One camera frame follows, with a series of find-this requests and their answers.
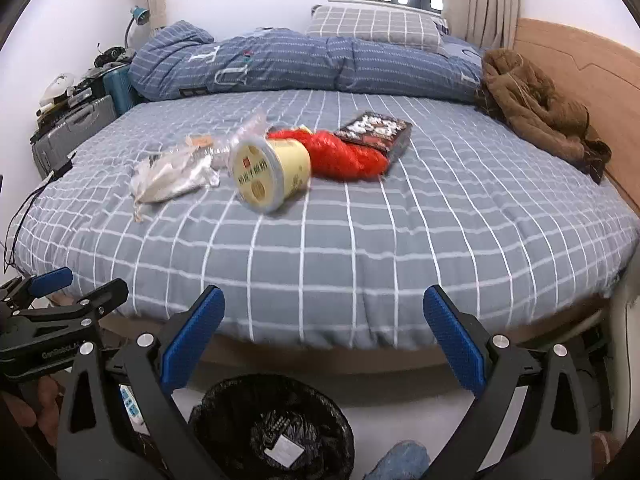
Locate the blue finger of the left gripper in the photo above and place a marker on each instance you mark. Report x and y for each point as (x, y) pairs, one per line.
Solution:
(107, 293)
(46, 284)

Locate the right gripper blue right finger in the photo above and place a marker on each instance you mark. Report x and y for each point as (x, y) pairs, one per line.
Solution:
(490, 370)

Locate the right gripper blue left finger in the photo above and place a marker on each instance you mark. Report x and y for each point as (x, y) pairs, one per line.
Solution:
(157, 365)

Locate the yellow instant noodle cup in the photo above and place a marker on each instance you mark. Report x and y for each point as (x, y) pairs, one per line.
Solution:
(269, 172)

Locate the red plastic bag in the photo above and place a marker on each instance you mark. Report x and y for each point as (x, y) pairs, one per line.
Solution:
(332, 158)

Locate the dark snack box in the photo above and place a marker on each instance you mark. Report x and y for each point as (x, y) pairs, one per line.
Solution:
(388, 135)

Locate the black lined trash bin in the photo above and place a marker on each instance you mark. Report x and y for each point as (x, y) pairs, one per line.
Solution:
(267, 426)

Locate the person's left hand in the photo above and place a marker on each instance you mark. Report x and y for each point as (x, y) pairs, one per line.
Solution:
(43, 413)

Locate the blue slipper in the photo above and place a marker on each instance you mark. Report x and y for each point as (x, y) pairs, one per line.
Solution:
(406, 460)

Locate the grey suitcase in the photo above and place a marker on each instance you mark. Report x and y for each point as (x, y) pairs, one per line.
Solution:
(51, 147)

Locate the teal suitcase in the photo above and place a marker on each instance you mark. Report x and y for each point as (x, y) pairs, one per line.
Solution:
(118, 85)

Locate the grey checked bed sheet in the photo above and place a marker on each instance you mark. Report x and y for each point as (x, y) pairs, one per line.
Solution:
(510, 232)

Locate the blue striped duvet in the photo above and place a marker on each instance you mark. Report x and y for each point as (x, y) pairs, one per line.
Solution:
(183, 60)

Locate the teal desk lamp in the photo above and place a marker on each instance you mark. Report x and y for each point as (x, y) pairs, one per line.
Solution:
(139, 17)

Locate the brown fleece jacket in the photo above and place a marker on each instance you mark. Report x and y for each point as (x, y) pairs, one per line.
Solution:
(520, 94)

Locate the wooden headboard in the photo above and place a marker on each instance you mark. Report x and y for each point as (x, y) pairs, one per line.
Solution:
(604, 75)

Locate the grey checked pillow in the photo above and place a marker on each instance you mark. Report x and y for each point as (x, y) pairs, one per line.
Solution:
(405, 29)

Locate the beige curtain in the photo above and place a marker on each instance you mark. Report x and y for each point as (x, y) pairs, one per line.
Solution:
(489, 24)

